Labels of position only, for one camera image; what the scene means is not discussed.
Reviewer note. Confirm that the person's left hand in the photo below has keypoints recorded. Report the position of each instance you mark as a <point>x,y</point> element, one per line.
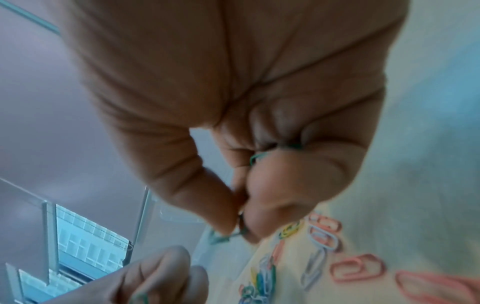
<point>150,282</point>

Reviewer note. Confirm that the person's right hand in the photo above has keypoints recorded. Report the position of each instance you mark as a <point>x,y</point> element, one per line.
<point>195,74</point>

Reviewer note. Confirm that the green paper clip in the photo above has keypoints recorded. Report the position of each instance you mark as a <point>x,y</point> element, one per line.
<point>258,156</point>
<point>221,238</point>
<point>141,297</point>

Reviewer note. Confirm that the clear acrylic organizer box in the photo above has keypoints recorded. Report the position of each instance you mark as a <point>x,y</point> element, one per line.
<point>37,225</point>

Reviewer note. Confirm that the pile of coloured paper clips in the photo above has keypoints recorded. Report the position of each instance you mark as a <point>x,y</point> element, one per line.
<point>356,267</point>

